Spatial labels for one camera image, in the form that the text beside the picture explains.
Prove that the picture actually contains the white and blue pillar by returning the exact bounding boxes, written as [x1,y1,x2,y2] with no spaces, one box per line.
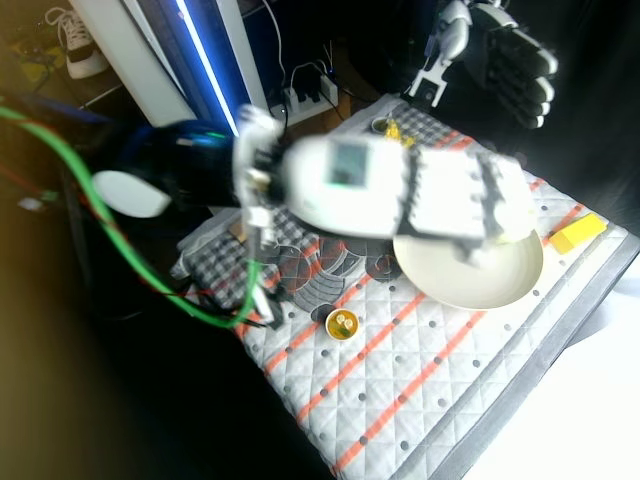
[69,0,271,139]

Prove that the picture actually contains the cream round plate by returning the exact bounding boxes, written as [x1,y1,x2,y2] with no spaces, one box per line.
[392,227,545,311]

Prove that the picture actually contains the white power strip with plugs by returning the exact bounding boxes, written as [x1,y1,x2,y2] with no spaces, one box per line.
[269,64,341,126]

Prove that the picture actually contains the yellow rectangular block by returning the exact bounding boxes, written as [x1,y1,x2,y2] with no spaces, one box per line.
[548,212,609,255]

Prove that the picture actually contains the white and black shoe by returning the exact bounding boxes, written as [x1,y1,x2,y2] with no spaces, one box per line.
[44,5,110,80]

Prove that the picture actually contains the green cable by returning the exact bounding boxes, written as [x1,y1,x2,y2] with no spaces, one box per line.
[0,105,264,330]

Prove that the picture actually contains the grey quilt with bear print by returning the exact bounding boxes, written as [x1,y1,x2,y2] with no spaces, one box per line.
[169,94,640,480]

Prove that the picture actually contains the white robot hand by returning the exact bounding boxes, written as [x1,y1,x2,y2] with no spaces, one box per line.
[437,0,560,130]
[279,133,540,267]

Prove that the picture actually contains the white cable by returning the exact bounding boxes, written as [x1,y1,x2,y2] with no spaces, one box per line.
[258,0,289,89]

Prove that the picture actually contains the yellow toy bowl with slices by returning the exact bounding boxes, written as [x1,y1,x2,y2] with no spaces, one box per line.
[324,308,360,342]

